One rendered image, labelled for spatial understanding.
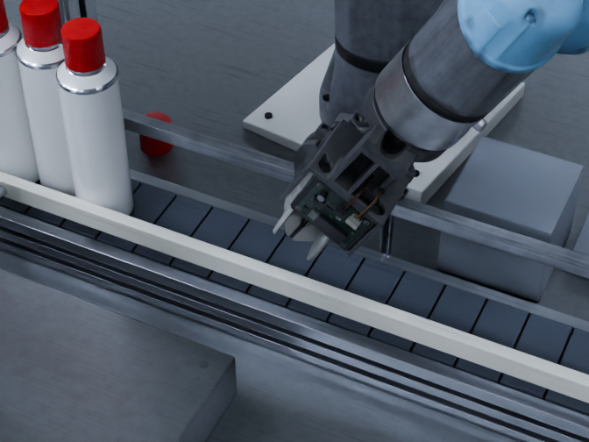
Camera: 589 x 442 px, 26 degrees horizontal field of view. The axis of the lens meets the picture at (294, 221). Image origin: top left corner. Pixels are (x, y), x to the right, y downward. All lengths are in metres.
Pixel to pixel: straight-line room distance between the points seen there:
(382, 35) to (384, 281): 0.25
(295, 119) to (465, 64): 0.52
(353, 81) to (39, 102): 0.32
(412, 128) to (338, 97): 0.40
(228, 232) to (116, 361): 0.17
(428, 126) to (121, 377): 0.34
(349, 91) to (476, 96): 0.43
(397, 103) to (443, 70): 0.05
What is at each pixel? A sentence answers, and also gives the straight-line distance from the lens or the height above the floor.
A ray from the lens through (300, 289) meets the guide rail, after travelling 1.07.
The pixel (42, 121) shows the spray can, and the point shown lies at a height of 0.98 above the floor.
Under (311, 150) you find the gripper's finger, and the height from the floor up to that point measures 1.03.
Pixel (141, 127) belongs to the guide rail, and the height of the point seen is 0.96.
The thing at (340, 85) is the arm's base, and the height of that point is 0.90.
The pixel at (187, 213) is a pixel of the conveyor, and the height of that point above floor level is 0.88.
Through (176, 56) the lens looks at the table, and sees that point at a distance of 1.45.
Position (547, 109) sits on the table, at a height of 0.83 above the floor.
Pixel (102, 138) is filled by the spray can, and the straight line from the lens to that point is 1.11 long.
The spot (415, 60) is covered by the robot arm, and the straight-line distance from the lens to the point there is 0.87.
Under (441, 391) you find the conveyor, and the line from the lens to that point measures 1.07.
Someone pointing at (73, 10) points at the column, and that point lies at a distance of 1.27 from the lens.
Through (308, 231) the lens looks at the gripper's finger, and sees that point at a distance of 1.08.
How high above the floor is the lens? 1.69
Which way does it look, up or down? 44 degrees down
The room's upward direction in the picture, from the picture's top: straight up
